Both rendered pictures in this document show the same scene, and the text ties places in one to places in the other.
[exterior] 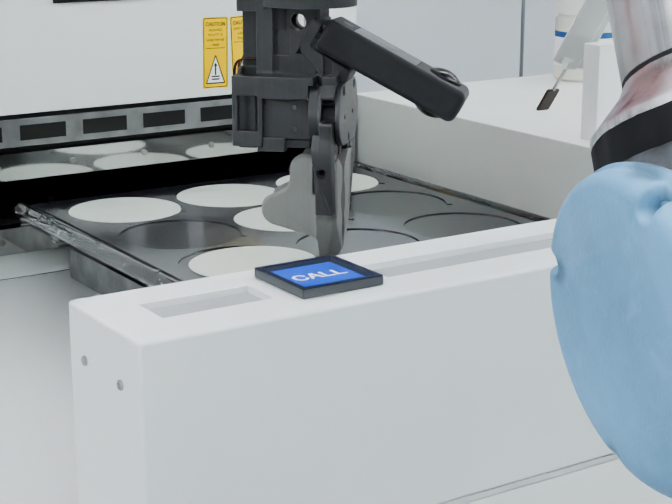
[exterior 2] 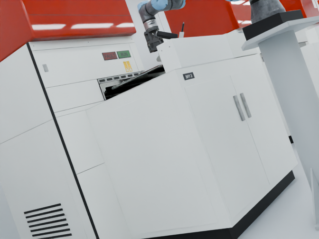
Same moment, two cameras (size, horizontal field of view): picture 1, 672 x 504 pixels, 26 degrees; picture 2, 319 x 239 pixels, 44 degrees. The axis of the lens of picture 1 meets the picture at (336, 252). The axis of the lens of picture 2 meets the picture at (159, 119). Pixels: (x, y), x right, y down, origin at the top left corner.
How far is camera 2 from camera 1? 1.38 m
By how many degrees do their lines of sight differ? 24
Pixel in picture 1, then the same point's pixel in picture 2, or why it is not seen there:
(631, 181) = not seen: outside the picture
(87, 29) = (109, 64)
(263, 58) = (150, 39)
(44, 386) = not seen: hidden behind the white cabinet
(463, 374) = (199, 47)
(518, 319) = (201, 41)
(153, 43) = (118, 65)
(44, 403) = not seen: hidden behind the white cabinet
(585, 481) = (215, 63)
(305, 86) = (158, 39)
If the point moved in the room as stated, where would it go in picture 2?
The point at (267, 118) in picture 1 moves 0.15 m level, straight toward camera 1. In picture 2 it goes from (154, 45) to (164, 36)
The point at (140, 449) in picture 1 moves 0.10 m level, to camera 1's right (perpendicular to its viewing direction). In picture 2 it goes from (175, 50) to (194, 45)
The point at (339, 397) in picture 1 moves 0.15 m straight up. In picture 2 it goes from (189, 48) to (178, 18)
